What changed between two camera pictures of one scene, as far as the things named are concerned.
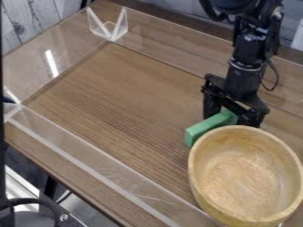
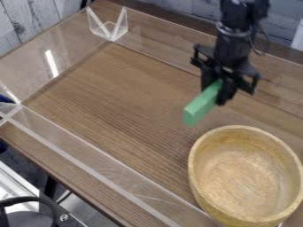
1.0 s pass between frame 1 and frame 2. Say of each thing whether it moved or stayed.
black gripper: moved
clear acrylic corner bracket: stayed
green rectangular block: moved
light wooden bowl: stayed
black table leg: stayed
